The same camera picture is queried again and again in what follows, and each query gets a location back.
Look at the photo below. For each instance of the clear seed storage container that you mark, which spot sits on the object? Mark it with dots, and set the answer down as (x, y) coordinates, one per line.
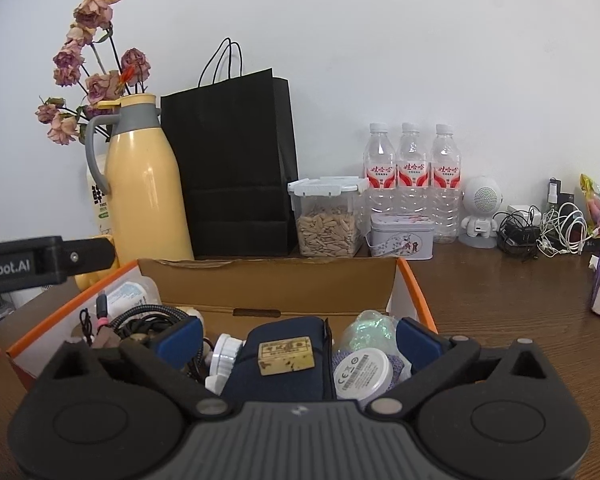
(331, 215)

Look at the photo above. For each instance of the yellow ceramic mug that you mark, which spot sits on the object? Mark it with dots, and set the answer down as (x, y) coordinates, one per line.
(95, 272)

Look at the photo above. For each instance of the white plastic lid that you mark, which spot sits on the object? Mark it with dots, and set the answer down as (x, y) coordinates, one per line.
(221, 362)

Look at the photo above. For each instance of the white round lid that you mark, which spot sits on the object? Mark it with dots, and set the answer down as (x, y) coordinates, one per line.
(361, 395)

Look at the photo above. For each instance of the white plastic rectangular case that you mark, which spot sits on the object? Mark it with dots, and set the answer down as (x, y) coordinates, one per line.
(130, 294)

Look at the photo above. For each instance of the middle water bottle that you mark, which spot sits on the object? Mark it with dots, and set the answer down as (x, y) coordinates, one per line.
(413, 171)

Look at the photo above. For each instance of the dried pink rose bouquet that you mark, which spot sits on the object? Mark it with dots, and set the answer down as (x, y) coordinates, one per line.
(90, 61)

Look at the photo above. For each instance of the right water bottle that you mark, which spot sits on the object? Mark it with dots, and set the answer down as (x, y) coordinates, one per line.
(445, 177)

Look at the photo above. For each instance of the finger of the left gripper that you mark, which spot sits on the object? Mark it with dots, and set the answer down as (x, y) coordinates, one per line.
(72, 256)

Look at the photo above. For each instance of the white milk carton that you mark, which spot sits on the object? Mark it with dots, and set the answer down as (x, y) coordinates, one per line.
(100, 206)

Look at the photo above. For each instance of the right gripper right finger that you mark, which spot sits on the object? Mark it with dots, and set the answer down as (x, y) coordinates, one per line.
(438, 363)

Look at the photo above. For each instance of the plush corgi toy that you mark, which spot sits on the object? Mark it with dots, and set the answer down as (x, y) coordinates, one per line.
(189, 312)

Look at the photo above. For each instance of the small white tin box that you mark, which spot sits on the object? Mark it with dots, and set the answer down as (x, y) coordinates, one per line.
(410, 236)

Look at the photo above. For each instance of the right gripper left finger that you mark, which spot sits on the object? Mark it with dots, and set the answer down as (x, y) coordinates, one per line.
(161, 363)

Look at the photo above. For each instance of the yellow thermos jug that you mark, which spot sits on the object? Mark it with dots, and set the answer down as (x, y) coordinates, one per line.
(131, 161)

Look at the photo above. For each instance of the left water bottle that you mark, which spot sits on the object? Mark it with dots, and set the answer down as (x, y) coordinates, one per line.
(379, 164)

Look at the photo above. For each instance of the red orange cardboard box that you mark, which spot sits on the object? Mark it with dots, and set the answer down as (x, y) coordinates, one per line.
(236, 296)

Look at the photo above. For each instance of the dark blue zip case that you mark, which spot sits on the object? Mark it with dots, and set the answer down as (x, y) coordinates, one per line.
(246, 383)

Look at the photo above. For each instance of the purple fabric pouch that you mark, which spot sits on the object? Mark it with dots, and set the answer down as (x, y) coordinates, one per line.
(395, 364)

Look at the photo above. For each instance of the water bottle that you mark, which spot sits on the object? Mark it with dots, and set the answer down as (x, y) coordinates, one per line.
(445, 177)
(379, 164)
(413, 171)

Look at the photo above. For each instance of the white toy robot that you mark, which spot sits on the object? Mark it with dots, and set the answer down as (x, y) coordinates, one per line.
(482, 198)

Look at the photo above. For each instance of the black paper shopping bag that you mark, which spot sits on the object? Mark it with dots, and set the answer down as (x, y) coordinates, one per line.
(234, 143)

